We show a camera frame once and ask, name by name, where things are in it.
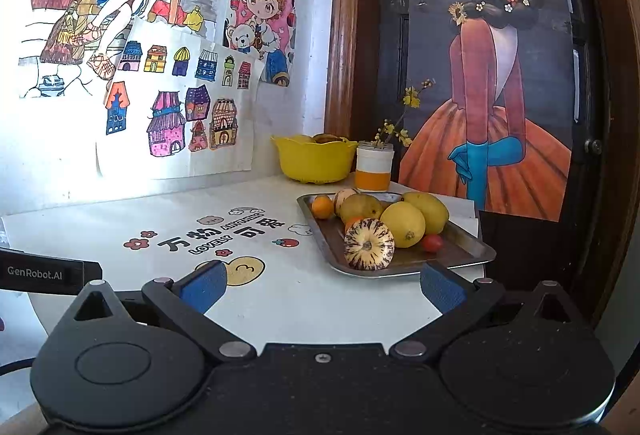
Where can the girl and bear drawing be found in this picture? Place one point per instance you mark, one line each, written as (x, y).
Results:
(260, 15)

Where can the wall poster with orange dress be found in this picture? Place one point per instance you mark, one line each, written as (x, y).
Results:
(500, 155)

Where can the red cherry tomato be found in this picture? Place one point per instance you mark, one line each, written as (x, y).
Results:
(432, 243)

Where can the metal tray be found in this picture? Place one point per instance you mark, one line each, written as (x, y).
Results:
(450, 256)

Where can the printed white tablecloth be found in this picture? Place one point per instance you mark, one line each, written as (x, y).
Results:
(150, 215)

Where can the wooden door frame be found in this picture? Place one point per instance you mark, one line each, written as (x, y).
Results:
(345, 65)

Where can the large striped pepino melon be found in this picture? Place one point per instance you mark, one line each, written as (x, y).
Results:
(369, 245)

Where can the small orange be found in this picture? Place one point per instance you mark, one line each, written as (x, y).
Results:
(322, 206)
(352, 222)

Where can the yellow plastic bowl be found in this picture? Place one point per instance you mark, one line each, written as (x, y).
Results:
(312, 162)

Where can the small striped pepino melon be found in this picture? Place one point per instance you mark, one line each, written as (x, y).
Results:
(344, 201)

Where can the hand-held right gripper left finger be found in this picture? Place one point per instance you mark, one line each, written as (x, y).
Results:
(205, 287)

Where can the yellow flower twig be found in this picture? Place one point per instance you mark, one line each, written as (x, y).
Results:
(411, 99)

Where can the dark door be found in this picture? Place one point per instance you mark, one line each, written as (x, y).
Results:
(525, 260)

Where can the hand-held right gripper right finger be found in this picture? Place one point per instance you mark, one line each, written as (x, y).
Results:
(442, 287)

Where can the yellow mango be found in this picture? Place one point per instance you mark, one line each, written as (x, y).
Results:
(433, 212)

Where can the brown wrinkled fruit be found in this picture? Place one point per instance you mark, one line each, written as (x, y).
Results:
(327, 138)

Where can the white and orange cup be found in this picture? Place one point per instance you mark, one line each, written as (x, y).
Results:
(374, 167)

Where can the colourful houses drawing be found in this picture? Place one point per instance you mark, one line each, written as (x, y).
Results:
(170, 125)

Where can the yellow lemon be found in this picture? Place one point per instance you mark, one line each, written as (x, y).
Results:
(402, 225)

